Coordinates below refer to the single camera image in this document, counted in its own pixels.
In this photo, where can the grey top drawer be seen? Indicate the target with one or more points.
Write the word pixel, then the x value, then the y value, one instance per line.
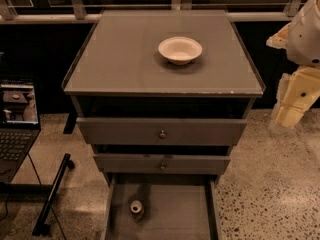
pixel 161 131

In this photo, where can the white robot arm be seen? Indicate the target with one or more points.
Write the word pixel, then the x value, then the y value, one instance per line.
pixel 303 46

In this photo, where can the grey open bottom drawer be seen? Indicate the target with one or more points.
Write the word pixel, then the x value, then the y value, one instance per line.
pixel 176 207

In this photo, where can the grey drawer cabinet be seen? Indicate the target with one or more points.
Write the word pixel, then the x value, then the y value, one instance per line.
pixel 121 74

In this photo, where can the black table stand leg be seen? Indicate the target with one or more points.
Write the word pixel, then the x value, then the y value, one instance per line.
pixel 41 227

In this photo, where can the grey middle drawer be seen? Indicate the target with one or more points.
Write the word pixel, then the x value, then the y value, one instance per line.
pixel 166 164

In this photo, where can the black laptop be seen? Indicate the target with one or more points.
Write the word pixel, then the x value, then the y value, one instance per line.
pixel 19 124

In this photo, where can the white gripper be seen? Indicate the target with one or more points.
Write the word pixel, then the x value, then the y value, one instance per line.
pixel 306 41

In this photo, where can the orange soda can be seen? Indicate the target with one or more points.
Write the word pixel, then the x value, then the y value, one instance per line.
pixel 137 210

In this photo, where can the white paper bowl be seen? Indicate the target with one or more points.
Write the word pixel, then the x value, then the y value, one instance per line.
pixel 180 50

